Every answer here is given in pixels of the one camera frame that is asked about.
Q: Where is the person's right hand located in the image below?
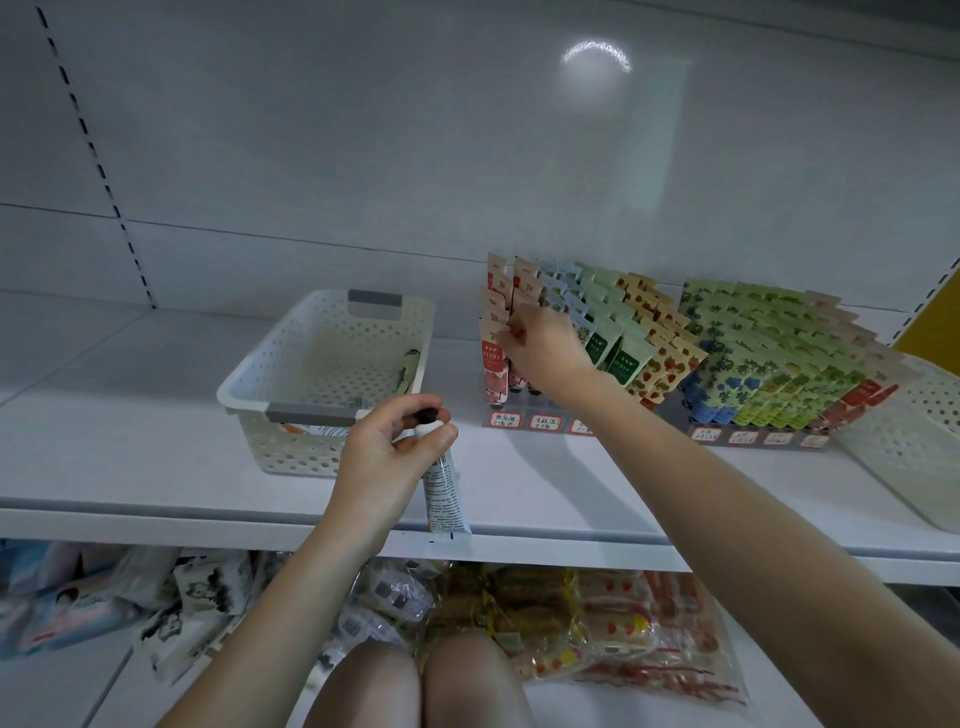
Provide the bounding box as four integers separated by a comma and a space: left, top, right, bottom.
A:
499, 300, 602, 407

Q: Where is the person's left hand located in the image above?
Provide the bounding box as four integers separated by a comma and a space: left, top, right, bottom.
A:
322, 393, 459, 545

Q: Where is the pale blue floral hand cream tube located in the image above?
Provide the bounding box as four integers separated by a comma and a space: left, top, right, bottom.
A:
415, 408, 473, 539

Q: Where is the white perforated plastic basket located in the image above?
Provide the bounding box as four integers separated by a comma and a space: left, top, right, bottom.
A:
832, 357, 960, 534
217, 288, 437, 479

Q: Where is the row of hand cream tubes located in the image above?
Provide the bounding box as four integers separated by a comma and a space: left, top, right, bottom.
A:
480, 250, 902, 437

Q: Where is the white metal shelf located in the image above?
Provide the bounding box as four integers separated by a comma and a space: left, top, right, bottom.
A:
0, 0, 960, 728

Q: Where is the person's left forearm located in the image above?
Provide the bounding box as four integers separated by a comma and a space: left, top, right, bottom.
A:
157, 517, 395, 728

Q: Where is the person's right forearm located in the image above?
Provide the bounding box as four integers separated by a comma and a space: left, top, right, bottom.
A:
567, 382, 960, 728

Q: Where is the person's left leg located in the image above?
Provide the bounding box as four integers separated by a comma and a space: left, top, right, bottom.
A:
307, 642, 425, 728

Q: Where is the person's leg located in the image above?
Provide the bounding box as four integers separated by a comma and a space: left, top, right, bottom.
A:
307, 642, 425, 728
423, 630, 534, 728

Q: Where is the person's right leg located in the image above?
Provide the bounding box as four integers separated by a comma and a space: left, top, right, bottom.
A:
423, 630, 534, 728

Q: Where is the clear divider tray with labels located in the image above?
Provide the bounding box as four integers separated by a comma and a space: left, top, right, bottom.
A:
487, 411, 834, 450

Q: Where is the pile of snack packets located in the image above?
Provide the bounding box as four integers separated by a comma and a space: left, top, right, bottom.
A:
0, 540, 749, 714

